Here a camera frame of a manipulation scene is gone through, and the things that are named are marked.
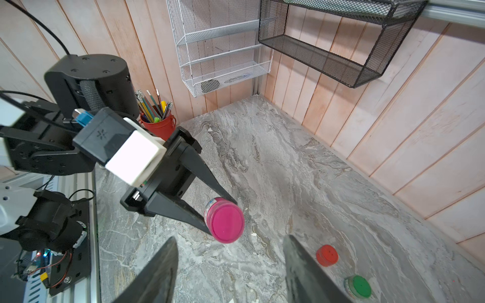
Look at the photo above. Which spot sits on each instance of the green paint jar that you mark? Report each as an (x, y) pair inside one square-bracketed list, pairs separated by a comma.
[(357, 287)]

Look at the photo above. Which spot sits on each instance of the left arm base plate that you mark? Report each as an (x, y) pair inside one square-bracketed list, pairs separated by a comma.
[(55, 244)]

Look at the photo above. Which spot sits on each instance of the red paint jar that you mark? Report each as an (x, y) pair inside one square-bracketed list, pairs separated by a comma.
[(327, 255)]

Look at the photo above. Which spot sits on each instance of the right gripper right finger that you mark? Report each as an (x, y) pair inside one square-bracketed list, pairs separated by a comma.
[(305, 280)]

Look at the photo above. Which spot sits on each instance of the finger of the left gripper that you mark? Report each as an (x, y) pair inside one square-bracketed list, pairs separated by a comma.
[(192, 161), (175, 208)]

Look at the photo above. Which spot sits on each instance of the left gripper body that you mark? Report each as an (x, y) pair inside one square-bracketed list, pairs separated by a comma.
[(170, 177)]

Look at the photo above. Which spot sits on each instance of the black mesh wall basket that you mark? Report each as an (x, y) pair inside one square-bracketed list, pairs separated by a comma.
[(352, 42)]

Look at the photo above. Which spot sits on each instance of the white wire shelf rack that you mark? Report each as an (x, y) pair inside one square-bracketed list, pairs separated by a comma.
[(217, 43)]

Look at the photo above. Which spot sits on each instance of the bundle of pencils and pens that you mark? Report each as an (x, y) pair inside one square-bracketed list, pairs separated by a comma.
[(153, 109)]

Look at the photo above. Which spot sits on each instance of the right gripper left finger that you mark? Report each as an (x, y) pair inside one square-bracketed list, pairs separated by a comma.
[(156, 282)]

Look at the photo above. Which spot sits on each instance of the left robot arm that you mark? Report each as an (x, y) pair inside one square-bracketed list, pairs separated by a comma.
[(37, 136)]

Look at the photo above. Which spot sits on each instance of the magenta paint jar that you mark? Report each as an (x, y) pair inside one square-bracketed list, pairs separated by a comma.
[(210, 209)]

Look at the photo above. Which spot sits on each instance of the red pencil cup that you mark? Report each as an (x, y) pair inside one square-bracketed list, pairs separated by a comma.
[(162, 129)]

